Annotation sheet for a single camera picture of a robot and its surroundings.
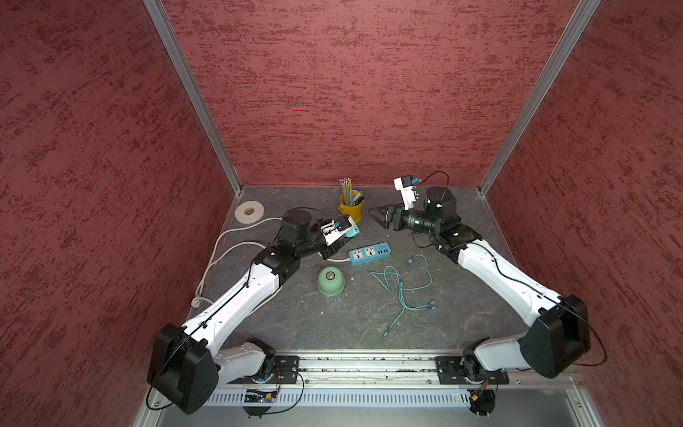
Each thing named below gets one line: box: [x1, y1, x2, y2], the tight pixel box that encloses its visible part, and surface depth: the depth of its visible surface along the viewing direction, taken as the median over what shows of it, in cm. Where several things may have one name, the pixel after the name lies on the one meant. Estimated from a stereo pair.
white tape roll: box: [234, 200, 266, 225], surface depth 115 cm
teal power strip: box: [348, 241, 392, 266], surface depth 99 cm
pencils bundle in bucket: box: [338, 177, 354, 207], surface depth 102 cm
